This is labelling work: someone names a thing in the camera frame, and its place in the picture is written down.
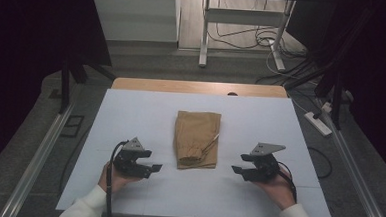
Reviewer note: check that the white cabinet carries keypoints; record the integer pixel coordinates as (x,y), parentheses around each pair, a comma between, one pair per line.
(135,15)

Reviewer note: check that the tan mushroom print pants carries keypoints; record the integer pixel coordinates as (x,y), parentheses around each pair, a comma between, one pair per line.
(196,135)

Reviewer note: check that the white power adapter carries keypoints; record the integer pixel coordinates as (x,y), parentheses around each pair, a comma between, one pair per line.
(326,107)

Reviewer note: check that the aluminium rail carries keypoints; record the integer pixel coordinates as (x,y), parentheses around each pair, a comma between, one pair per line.
(354,170)
(38,160)

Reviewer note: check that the white metal desk frame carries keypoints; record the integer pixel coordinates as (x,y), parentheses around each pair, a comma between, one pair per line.
(242,16)

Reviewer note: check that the wooden table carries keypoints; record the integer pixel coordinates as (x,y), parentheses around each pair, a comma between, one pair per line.
(182,87)

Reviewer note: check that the white table cover sheet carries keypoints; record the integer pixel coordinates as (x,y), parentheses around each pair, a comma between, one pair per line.
(263,125)

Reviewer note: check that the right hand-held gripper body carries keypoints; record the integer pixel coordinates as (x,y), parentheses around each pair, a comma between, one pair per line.
(266,165)

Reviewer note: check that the white power strip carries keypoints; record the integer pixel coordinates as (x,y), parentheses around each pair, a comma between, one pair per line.
(318,124)

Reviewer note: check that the dark curtain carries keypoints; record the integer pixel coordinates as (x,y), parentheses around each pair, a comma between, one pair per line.
(24,46)
(382,81)

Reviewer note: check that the black table grommet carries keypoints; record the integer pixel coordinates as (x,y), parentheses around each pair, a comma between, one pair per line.
(232,94)

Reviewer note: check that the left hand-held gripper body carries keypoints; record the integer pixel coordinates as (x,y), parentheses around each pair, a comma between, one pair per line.
(128,158)

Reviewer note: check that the person's left hand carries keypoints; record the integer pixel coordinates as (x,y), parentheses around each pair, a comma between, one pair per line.
(113,182)

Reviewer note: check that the black metal stand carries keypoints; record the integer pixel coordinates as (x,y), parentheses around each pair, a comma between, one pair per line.
(64,91)
(337,109)

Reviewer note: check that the person's right hand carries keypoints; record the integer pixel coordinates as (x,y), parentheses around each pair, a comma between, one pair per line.
(276,193)

